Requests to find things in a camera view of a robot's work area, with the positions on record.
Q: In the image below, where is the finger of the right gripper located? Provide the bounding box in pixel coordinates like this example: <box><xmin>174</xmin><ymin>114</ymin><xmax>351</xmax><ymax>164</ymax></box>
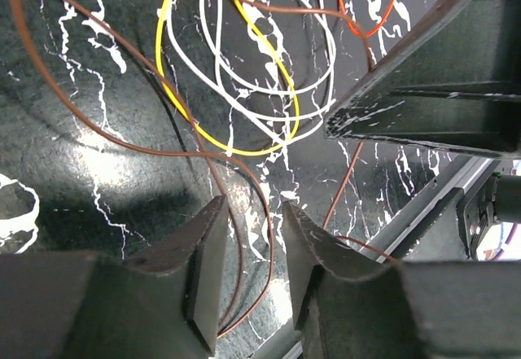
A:
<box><xmin>324</xmin><ymin>0</ymin><xmax>520</xmax><ymax>160</ymax></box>

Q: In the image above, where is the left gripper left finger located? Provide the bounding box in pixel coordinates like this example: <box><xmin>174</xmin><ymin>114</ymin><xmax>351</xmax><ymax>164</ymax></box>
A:
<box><xmin>1</xmin><ymin>195</ymin><xmax>229</xmax><ymax>358</ymax></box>

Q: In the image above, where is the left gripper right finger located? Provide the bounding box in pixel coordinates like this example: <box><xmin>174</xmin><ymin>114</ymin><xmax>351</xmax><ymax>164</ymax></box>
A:
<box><xmin>282</xmin><ymin>203</ymin><xmax>520</xmax><ymax>358</ymax></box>

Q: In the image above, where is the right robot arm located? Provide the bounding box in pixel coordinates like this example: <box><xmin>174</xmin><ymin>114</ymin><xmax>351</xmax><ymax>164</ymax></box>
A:
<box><xmin>325</xmin><ymin>0</ymin><xmax>520</xmax><ymax>257</ymax></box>

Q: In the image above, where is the orange cable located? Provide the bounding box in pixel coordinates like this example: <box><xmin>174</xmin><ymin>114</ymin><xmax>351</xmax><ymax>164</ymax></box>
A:
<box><xmin>331</xmin><ymin>0</ymin><xmax>407</xmax><ymax>38</ymax></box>

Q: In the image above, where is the yellow cable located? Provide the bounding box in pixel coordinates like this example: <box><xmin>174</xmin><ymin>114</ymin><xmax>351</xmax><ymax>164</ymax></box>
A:
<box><xmin>155</xmin><ymin>0</ymin><xmax>330</xmax><ymax>157</ymax></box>

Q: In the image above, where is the white cable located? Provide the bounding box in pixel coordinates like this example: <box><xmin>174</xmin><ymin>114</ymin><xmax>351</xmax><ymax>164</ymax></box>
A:
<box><xmin>166</xmin><ymin>0</ymin><xmax>339</xmax><ymax>147</ymax></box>

